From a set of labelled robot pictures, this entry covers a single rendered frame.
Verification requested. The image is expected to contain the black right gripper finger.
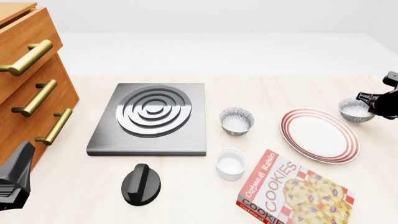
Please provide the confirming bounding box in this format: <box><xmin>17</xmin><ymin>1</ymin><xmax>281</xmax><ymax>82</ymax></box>
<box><xmin>368</xmin><ymin>90</ymin><xmax>398</xmax><ymax>121</ymax></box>

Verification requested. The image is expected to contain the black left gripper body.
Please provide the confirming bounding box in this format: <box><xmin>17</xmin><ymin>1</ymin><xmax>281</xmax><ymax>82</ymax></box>
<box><xmin>0</xmin><ymin>178</ymin><xmax>31</xmax><ymax>211</ymax></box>

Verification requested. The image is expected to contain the round black stove knob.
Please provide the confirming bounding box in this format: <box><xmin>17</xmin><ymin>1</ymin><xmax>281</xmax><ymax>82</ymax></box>
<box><xmin>121</xmin><ymin>162</ymin><xmax>162</xmax><ymax>207</ymax></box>

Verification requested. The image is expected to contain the brass drawer handle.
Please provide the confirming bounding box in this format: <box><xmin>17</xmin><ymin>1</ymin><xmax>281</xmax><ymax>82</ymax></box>
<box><xmin>11</xmin><ymin>78</ymin><xmax>58</xmax><ymax>118</ymax></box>
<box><xmin>0</xmin><ymin>39</ymin><xmax>54</xmax><ymax>77</ymax></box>
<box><xmin>34</xmin><ymin>108</ymin><xmax>73</xmax><ymax>146</ymax></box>

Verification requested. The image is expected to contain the white plate with red rings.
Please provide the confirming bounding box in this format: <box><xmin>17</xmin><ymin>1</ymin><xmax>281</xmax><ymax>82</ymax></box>
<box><xmin>279</xmin><ymin>108</ymin><xmax>362</xmax><ymax>165</ymax></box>

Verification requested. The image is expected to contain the oatmeal raisin cookies box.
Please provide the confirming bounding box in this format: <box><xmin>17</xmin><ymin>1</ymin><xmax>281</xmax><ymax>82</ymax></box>
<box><xmin>235</xmin><ymin>149</ymin><xmax>356</xmax><ymax>224</ymax></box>

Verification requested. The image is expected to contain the small white ramekin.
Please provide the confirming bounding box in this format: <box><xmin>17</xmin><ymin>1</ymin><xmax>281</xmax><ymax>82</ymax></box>
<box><xmin>215</xmin><ymin>147</ymin><xmax>248</xmax><ymax>182</ymax></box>

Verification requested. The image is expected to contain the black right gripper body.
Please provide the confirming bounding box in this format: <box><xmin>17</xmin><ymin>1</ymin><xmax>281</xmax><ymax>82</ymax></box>
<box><xmin>356</xmin><ymin>91</ymin><xmax>386</xmax><ymax>105</ymax></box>

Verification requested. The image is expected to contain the wooden cabinet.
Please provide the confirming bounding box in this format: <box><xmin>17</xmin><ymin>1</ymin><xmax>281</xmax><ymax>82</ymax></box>
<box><xmin>0</xmin><ymin>2</ymin><xmax>80</xmax><ymax>174</ymax></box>

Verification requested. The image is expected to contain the patterned black and white bowl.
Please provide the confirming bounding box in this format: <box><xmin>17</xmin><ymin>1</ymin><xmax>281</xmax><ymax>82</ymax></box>
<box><xmin>338</xmin><ymin>97</ymin><xmax>376</xmax><ymax>124</ymax></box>
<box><xmin>218</xmin><ymin>106</ymin><xmax>256</xmax><ymax>138</ymax></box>

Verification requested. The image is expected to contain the flat black stove plate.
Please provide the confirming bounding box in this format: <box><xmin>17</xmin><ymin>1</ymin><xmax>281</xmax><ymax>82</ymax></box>
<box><xmin>86</xmin><ymin>82</ymin><xmax>208</xmax><ymax>157</ymax></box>

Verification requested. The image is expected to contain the wooden drawer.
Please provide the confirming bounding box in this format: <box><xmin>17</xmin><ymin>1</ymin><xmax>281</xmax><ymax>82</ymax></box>
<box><xmin>6</xmin><ymin>77</ymin><xmax>80</xmax><ymax>174</ymax></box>
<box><xmin>0</xmin><ymin>7</ymin><xmax>64</xmax><ymax>106</ymax></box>
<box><xmin>0</xmin><ymin>54</ymin><xmax>70</xmax><ymax>159</ymax></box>

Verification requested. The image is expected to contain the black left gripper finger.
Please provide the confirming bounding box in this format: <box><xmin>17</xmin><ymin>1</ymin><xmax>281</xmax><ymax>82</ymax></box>
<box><xmin>0</xmin><ymin>141</ymin><xmax>36</xmax><ymax>194</ymax></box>

